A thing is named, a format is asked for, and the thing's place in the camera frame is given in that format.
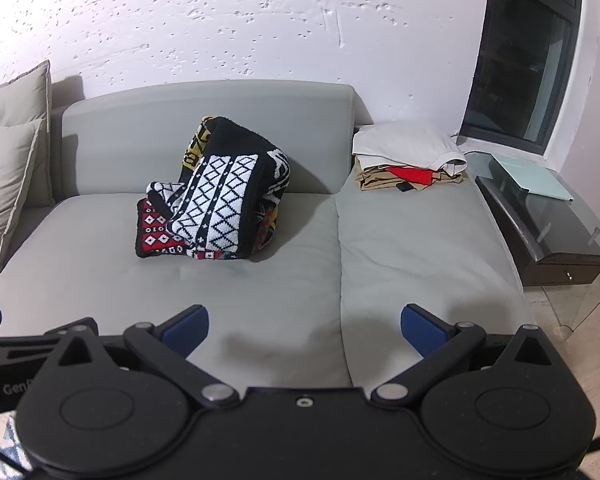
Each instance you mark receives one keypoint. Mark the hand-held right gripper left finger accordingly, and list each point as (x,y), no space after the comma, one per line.
(187,332)

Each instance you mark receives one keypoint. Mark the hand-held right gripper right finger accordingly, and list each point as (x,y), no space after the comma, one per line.
(420,332)

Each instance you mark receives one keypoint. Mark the patterned rug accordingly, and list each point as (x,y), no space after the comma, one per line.
(7,440)

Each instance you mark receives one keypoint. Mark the grey sofa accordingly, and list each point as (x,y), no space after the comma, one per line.
(260,285)

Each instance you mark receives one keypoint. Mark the small beige cushion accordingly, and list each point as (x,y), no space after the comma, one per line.
(0,185)

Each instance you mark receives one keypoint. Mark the small black item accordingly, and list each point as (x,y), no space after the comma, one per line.
(406,187)

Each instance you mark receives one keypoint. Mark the dark brown drawer unit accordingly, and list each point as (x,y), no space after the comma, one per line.
(560,270)

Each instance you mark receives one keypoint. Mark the folded red garment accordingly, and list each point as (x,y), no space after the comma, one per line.
(415,175)

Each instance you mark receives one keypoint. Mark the folded tan garment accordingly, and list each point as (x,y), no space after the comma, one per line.
(375,176)

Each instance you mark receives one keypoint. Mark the curved glass side table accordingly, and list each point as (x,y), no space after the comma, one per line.
(480,162)

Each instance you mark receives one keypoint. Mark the light green tablet case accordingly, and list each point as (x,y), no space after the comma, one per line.
(535,177)

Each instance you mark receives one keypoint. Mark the large beige cushion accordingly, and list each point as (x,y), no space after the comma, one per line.
(17,92)

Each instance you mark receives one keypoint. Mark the dark window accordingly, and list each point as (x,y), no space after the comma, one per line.
(520,60)

